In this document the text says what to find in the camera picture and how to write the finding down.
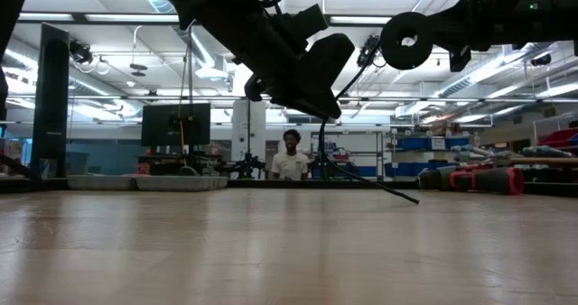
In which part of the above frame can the black monitor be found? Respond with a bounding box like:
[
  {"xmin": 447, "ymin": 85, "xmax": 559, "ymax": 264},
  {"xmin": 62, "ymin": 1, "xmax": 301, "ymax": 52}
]
[{"xmin": 140, "ymin": 102, "xmax": 212, "ymax": 147}]

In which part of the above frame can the thin black cord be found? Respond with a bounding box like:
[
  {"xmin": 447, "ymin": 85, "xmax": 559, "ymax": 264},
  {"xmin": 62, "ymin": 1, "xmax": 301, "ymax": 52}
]
[{"xmin": 317, "ymin": 41, "xmax": 421, "ymax": 206}]

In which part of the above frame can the grey tool kit case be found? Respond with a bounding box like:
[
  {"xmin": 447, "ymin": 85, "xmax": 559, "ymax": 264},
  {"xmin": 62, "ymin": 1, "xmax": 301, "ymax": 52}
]
[{"xmin": 67, "ymin": 173, "xmax": 229, "ymax": 192}]

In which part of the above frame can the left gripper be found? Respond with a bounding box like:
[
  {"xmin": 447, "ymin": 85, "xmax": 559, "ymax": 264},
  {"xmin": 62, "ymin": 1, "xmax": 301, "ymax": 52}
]
[{"xmin": 198, "ymin": 0, "xmax": 357, "ymax": 120}]

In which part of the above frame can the shelf with blue bins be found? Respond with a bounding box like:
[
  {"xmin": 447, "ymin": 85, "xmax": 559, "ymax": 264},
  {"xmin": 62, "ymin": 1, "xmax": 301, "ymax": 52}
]
[{"xmin": 382, "ymin": 128, "xmax": 473, "ymax": 180}]

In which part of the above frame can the red cordless drill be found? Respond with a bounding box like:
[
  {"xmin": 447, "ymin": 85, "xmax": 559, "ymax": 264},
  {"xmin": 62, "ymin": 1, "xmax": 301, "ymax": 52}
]
[{"xmin": 415, "ymin": 163, "xmax": 526, "ymax": 197}]

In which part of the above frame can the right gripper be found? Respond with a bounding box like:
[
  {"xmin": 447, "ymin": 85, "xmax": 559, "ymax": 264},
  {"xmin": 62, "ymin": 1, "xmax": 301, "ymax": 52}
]
[{"xmin": 426, "ymin": 0, "xmax": 532, "ymax": 74}]

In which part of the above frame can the person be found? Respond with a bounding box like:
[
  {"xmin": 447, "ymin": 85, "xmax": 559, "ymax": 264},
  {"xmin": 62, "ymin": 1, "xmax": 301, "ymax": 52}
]
[{"xmin": 270, "ymin": 128, "xmax": 312, "ymax": 181}]

